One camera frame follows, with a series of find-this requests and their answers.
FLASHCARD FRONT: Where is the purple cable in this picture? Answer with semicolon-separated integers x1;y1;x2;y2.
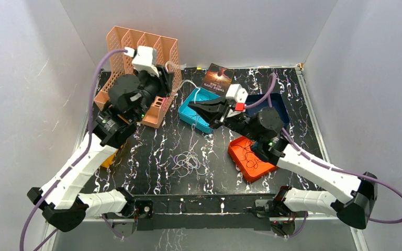
244;73;402;224
19;48;134;251

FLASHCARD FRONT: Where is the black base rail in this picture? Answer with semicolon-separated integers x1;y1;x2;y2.
136;193;281;231

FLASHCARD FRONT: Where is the yellow small bin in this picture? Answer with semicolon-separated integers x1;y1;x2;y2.
100;152;117;168

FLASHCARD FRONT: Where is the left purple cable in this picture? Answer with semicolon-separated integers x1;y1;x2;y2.
19;48;134;251

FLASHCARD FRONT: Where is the teal square tray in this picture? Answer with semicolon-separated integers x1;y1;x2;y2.
178;87;219;133

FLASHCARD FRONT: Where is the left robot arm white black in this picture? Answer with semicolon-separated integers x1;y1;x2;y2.
27;65;174;232

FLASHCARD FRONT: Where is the pink plastic file organizer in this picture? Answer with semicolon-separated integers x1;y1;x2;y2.
94;26;182;128

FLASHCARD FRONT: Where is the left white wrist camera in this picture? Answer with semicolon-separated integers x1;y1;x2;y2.
132;45;159;77

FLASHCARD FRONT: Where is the orange square tray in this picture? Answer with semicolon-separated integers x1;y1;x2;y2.
228;136;278;182

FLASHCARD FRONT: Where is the dark thin cable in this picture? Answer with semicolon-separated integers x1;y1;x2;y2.
187;88;219;126

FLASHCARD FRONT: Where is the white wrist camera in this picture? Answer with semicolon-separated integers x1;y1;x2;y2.
225;84;248;112
132;45;159;77

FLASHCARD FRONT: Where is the navy blue square tray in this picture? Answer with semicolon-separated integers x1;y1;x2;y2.
245;93;290;129

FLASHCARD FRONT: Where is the white thin cable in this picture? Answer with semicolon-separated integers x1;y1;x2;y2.
164;60;202;153

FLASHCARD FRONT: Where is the dark book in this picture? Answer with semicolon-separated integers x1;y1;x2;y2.
201;63;235;96

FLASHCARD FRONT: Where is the aluminium frame rail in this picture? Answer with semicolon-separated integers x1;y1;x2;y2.
294;66;369;250

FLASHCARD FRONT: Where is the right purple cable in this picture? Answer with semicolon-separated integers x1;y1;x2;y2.
244;73;402;224

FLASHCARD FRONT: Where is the black thin cable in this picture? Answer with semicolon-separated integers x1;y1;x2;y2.
237;138;264;170

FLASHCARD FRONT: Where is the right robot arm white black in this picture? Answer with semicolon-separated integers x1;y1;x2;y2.
188;97;377;230

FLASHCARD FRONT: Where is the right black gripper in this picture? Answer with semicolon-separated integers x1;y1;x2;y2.
188;95;260;142

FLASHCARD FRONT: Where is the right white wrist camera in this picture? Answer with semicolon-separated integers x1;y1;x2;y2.
225;84;248;112

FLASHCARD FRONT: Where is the thin cables pile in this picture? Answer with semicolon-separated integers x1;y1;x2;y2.
171;151;207;179

